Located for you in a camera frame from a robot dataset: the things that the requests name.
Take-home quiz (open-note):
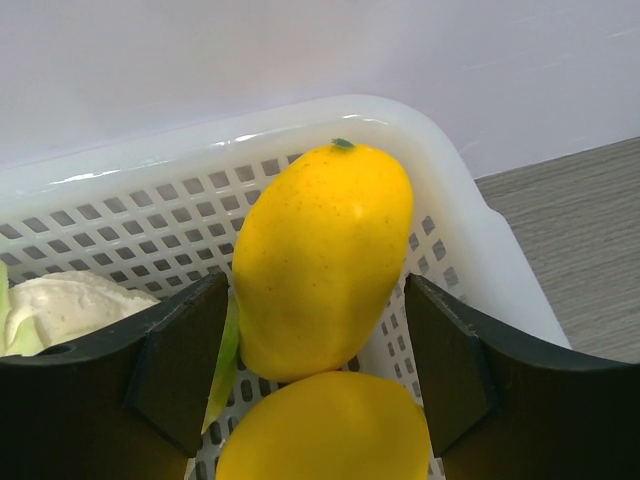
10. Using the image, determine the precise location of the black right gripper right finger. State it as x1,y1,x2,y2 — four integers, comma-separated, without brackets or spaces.
404,274,639,479

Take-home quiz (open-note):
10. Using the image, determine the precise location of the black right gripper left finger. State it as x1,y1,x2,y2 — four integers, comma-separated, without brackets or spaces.
1,273,228,479

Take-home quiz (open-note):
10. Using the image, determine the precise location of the yellow mango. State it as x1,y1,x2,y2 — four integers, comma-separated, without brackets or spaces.
232,139,413,382

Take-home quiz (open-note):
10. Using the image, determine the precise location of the yellow lemon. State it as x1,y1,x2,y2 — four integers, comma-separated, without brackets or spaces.
215,371,431,479

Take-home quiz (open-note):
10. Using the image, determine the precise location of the white plastic basket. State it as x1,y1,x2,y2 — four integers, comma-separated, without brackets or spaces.
1,96,568,479

